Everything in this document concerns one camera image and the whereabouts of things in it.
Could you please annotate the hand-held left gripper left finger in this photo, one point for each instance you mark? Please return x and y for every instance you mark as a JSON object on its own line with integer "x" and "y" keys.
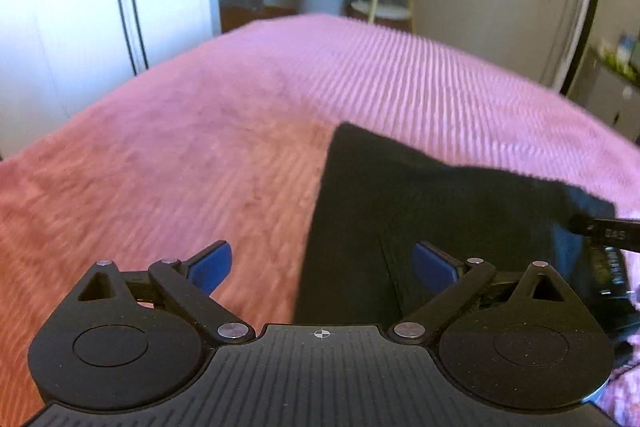
{"x": 212, "y": 264}

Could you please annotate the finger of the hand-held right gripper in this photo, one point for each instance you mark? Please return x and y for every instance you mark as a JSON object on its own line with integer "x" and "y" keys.
{"x": 607, "y": 233}

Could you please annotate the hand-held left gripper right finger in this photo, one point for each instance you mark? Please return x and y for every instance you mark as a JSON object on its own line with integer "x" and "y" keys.
{"x": 432, "y": 264}

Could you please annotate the light blue bottle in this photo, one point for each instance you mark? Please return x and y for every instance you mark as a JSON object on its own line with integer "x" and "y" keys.
{"x": 626, "y": 48}

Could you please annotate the green leafy decoration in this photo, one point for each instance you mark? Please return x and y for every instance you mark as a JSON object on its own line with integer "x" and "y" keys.
{"x": 614, "y": 58}

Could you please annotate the grey dresser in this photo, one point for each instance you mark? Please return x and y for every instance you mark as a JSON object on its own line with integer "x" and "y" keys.
{"x": 607, "y": 97}

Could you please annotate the white wardrobe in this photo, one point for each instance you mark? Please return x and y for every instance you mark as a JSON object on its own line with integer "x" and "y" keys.
{"x": 65, "y": 7}

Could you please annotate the pink ribbed blanket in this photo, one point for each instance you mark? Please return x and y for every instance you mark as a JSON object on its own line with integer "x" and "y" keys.
{"x": 200, "y": 132}

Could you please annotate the black pants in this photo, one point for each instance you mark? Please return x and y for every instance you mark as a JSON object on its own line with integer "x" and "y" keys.
{"x": 425, "y": 207}

